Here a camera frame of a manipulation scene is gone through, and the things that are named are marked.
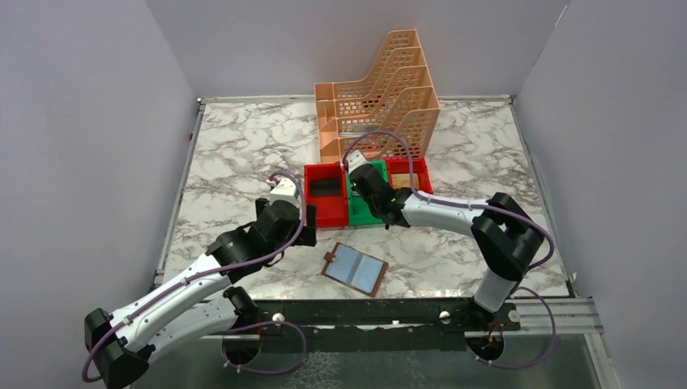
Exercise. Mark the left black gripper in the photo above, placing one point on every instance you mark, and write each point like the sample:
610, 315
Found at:
309, 237

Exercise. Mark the green plastic bin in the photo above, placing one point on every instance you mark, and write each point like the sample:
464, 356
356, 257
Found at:
358, 210

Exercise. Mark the red bin with black card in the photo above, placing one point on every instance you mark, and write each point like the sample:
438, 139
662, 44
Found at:
332, 211

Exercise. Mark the red bin with gold card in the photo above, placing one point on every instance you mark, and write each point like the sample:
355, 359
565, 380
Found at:
419, 166

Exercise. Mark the brown leather card holder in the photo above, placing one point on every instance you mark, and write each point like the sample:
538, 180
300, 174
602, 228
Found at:
354, 269

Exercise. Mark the peach plastic file organizer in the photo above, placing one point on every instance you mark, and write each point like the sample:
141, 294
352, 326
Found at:
397, 95

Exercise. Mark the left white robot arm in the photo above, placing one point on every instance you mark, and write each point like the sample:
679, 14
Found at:
201, 300

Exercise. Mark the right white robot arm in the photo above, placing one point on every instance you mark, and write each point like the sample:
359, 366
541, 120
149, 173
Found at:
507, 237

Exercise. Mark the black card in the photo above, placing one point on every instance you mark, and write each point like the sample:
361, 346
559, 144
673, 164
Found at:
325, 187

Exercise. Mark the gold card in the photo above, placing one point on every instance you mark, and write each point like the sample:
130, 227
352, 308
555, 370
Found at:
400, 180

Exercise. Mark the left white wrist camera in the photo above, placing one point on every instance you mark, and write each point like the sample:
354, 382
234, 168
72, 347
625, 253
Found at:
284, 189

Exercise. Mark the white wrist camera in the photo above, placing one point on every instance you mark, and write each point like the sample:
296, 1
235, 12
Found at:
284, 189
354, 160

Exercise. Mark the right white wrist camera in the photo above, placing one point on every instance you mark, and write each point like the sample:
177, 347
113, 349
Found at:
354, 160

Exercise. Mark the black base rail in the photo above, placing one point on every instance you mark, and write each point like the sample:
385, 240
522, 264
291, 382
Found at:
368, 325

